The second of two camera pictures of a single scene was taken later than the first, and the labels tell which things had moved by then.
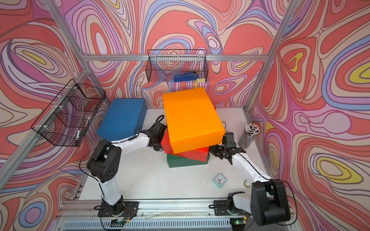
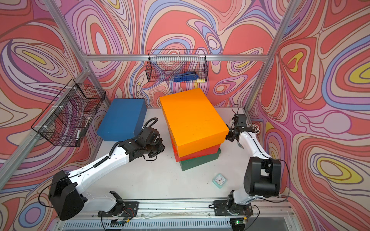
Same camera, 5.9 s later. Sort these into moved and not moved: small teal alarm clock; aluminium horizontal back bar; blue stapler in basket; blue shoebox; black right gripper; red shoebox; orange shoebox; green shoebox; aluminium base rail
Moved: red shoebox; black right gripper; green shoebox
Not moved: aluminium base rail; small teal alarm clock; aluminium horizontal back bar; blue stapler in basket; orange shoebox; blue shoebox
